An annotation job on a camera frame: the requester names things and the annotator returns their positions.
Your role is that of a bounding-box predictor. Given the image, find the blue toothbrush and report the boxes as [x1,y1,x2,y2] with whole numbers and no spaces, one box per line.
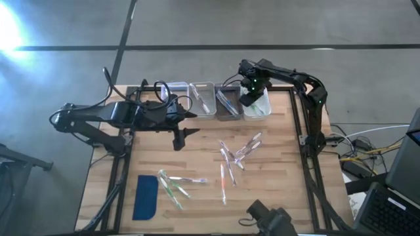
[216,90,233,114]
[220,92,239,117]

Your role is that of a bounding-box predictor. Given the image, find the monitor with blue screen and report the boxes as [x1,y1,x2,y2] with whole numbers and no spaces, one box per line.
[405,128,420,148]

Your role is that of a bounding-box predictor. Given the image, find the black power adapter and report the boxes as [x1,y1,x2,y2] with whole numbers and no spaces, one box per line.
[323,134,342,146]

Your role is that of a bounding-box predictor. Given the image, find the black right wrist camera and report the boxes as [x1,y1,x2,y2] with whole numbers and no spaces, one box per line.
[238,58,255,78]

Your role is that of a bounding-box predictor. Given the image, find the yellow cable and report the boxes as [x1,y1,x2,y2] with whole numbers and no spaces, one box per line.
[339,144,393,164]

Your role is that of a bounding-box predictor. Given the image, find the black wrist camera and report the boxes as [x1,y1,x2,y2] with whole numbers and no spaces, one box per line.
[238,58,255,78]
[172,129,187,151]

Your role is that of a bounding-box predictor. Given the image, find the white paper sheet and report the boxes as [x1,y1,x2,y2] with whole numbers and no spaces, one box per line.
[346,191,369,221]

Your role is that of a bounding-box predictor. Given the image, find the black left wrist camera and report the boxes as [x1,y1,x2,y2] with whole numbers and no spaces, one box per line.
[172,129,187,151]

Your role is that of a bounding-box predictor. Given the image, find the black cylindrical device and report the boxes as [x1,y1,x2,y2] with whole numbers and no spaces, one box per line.
[238,199,299,236]

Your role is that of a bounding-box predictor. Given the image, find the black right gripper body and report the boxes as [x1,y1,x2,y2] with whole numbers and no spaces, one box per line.
[244,71,273,98]

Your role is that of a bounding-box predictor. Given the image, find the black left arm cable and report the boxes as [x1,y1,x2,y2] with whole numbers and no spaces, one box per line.
[103,67,184,112]

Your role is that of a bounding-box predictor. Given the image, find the black open laptop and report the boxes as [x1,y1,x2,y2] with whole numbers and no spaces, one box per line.
[353,108,420,236]

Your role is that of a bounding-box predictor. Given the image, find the white plastic bin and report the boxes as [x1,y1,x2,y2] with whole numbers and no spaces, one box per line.
[240,83,272,121]

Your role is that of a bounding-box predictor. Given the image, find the white cable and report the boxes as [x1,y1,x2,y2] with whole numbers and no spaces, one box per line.
[344,123,411,138]

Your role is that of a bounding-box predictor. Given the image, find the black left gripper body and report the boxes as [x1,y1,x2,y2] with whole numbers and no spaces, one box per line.
[141,101,185,131]

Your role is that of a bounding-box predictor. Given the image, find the orange wrapped toothbrush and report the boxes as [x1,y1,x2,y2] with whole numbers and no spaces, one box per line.
[219,163,227,206]

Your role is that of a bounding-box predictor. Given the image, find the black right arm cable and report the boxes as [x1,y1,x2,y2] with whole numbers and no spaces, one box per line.
[222,73,245,88]

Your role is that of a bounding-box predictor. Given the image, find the light grey plastic bin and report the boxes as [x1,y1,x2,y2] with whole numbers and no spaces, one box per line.
[188,81,217,119]

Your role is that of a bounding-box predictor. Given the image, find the black floor stand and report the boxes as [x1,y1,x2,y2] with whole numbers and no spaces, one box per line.
[0,143,54,236]

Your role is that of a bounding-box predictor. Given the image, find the dark smoky plastic bin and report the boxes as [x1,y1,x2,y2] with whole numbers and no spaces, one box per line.
[214,82,243,121]

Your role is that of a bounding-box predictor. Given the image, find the clear plastic bin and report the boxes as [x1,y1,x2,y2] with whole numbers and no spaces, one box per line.
[159,81,190,121]

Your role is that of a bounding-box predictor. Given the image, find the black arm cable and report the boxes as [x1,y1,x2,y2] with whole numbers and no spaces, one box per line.
[222,73,245,88]
[103,67,184,112]

